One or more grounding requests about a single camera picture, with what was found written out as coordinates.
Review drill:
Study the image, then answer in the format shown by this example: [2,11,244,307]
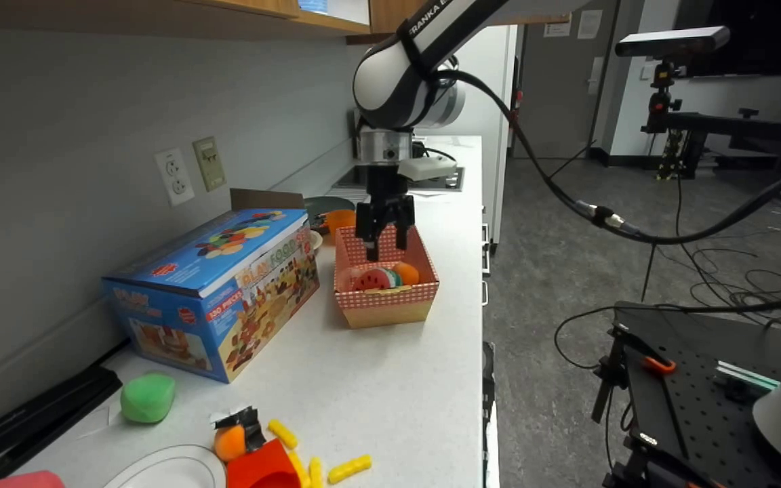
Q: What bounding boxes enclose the striped watermelon plush toy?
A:
[349,266,400,289]

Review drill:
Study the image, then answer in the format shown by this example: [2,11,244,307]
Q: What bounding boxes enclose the wooden overhead cabinet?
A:
[0,0,431,41]

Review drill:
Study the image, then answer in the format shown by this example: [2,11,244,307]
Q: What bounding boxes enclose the white plate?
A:
[102,445,225,488]

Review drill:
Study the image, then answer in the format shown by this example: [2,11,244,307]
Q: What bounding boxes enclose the red checkered toy basket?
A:
[334,224,440,328]

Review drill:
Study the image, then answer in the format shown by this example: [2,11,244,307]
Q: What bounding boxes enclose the black floor cable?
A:
[551,172,781,374]

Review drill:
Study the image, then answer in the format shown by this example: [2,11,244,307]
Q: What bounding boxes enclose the black perforated robot table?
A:
[591,303,781,488]

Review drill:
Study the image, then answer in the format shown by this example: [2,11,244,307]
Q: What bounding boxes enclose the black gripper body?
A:
[354,166,415,250]

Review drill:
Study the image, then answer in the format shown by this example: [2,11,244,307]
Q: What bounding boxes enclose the beige wall switch plate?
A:
[193,137,225,190]

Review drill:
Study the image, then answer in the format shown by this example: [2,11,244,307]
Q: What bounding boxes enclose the red toy fries holder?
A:
[225,441,304,488]

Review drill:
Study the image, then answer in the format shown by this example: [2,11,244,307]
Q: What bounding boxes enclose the white wall outlet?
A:
[155,149,194,206]

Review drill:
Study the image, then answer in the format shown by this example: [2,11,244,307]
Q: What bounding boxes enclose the black stapler tray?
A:
[0,365,122,479]

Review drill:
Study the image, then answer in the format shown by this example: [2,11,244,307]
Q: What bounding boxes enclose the yellow toy fry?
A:
[328,454,374,484]

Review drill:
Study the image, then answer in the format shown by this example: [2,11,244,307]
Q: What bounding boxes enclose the black stereo camera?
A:
[616,25,730,60]

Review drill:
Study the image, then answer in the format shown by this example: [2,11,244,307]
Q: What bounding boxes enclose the blue toy food box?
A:
[102,209,319,383]

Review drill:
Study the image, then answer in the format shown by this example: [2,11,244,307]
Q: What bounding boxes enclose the black camera tripod arm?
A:
[643,60,781,177]

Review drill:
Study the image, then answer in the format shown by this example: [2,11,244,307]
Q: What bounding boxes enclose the pink cloth corner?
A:
[0,468,65,488]

